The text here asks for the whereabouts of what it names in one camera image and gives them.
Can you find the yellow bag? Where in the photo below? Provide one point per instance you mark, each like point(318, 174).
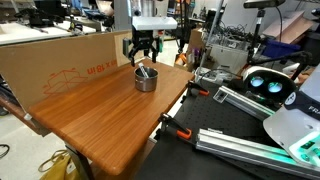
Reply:
point(58, 168)

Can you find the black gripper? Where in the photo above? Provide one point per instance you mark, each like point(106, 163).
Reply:
point(144, 38)

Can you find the small stainless steel pot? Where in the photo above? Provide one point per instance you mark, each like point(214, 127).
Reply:
point(146, 85)

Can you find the silver slanted metal pole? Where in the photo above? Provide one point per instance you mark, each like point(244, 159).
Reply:
point(210, 41)

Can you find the white VR headset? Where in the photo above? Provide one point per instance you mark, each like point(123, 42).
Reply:
point(263, 71)

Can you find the grey partition panel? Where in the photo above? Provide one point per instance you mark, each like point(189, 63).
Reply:
point(120, 15)

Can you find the black camera stand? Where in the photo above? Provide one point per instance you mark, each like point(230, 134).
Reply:
point(255, 36)

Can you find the flat brown cardboard sheet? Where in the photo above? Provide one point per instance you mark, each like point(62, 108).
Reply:
point(293, 26)

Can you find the black camera on stand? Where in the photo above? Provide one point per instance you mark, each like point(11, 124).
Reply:
point(263, 3)

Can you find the brown cardboard panel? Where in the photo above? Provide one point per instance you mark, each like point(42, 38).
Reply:
point(50, 63)

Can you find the grey equipment box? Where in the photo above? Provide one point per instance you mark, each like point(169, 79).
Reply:
point(228, 58)

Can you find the small brown cardboard box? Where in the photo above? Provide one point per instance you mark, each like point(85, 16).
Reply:
point(196, 40)

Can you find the blue plastic bin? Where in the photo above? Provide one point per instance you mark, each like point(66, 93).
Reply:
point(274, 48)

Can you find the silver aluminium extrusion rail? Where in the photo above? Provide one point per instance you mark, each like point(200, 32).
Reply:
point(240, 101)
point(233, 146)

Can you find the white background worktable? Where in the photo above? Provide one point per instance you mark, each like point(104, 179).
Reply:
point(30, 33)

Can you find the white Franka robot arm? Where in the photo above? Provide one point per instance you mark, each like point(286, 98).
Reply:
point(153, 23)

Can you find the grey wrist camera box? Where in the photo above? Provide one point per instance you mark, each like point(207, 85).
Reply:
point(126, 46)

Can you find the black white dry-erase marker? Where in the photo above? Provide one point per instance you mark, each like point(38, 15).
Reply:
point(142, 69)

